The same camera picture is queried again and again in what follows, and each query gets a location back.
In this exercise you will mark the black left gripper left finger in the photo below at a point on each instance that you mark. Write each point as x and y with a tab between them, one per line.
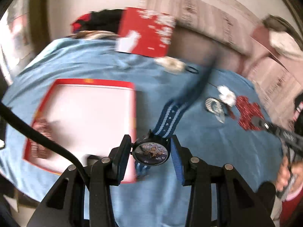
119	159

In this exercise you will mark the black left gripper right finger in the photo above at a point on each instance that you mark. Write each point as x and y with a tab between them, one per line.
181	157

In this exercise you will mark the blue strap wristwatch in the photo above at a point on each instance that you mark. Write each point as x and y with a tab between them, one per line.
154	149

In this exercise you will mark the white dotted scrunchie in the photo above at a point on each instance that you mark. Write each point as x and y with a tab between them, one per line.
226	95

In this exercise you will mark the person's right hand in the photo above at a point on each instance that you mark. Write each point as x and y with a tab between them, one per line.
283	175

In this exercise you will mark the light blue towel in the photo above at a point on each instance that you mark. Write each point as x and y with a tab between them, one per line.
159	199

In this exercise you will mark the red rimmed white box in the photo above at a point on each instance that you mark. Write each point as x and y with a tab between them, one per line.
89	116

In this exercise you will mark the beige fluffy scrunchie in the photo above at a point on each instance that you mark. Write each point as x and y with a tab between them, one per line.
171	65

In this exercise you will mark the beige bed headboard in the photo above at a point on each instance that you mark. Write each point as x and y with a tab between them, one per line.
194	47

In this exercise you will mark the red gift bag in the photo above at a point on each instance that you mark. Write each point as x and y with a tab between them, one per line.
145	32

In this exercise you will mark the black and red garment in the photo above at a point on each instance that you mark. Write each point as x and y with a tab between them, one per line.
104	20

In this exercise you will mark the striped patterned pillow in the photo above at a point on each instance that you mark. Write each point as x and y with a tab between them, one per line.
273	58

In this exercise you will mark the brown wooden window frame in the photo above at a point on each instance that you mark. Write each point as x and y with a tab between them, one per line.
38	24

